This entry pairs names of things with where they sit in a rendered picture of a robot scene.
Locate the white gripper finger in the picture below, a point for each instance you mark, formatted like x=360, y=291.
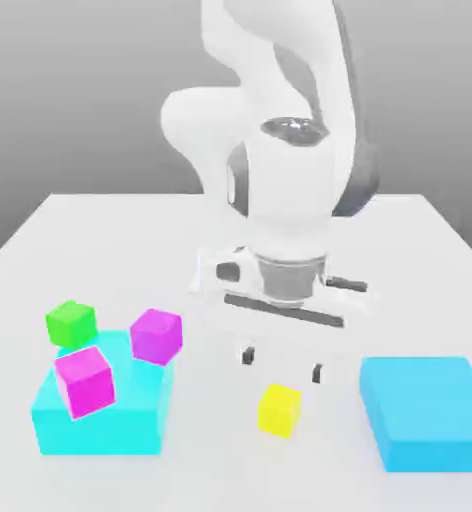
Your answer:
x=317, y=372
x=248, y=355

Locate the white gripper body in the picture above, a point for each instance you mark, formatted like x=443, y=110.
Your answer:
x=284, y=332

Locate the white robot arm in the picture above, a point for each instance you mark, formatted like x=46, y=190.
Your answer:
x=292, y=188

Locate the small yellow cube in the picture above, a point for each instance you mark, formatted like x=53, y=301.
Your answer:
x=279, y=412

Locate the small magenta cube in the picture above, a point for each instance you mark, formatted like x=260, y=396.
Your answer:
x=156, y=336
x=86, y=384

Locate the small green cube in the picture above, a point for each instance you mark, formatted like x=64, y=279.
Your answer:
x=71, y=324

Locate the large blue box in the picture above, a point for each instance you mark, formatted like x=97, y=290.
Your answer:
x=428, y=412

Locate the large cyan box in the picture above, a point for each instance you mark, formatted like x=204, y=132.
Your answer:
x=100, y=434

